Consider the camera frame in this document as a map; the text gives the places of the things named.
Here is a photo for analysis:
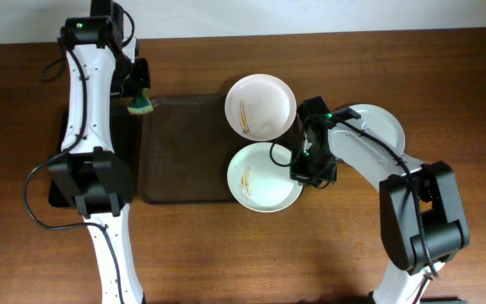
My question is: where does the green yellow sponge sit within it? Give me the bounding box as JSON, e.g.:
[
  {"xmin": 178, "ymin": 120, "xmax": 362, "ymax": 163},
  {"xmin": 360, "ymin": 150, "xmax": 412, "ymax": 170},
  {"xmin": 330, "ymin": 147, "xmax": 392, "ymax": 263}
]
[{"xmin": 127, "ymin": 88, "xmax": 154, "ymax": 116}]

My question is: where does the white plate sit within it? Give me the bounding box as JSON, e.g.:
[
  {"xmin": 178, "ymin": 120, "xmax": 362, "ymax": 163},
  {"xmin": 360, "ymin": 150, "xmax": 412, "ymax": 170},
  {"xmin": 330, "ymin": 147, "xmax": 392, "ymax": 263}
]
[
  {"xmin": 224, "ymin": 73, "xmax": 297, "ymax": 141},
  {"xmin": 226, "ymin": 142, "xmax": 303, "ymax": 213}
]

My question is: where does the pale blue plate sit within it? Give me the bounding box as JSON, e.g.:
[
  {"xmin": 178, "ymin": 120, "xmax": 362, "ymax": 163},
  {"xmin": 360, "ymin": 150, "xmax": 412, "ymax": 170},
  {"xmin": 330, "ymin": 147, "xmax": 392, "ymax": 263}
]
[{"xmin": 337, "ymin": 104, "xmax": 406, "ymax": 166}]

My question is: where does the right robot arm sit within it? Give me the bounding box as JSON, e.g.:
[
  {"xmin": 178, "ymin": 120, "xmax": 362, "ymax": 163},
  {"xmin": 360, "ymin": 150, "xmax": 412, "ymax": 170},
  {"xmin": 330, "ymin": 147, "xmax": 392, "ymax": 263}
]
[{"xmin": 289, "ymin": 96, "xmax": 470, "ymax": 303}]

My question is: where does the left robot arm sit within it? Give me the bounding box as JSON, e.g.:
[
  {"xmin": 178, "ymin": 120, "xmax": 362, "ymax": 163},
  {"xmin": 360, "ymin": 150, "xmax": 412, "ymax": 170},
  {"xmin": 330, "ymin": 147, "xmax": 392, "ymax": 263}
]
[{"xmin": 48, "ymin": 1, "xmax": 150, "ymax": 303}]

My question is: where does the black plastic tray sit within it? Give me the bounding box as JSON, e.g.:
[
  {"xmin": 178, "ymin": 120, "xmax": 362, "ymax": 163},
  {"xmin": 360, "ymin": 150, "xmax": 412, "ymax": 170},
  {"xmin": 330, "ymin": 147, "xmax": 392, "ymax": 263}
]
[{"xmin": 48, "ymin": 106, "xmax": 141, "ymax": 208}]

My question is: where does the brown serving tray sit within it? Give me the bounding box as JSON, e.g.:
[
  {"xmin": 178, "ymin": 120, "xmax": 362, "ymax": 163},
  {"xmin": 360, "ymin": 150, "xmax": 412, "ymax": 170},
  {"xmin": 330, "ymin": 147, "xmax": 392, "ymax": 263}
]
[{"xmin": 137, "ymin": 95, "xmax": 255, "ymax": 205}]

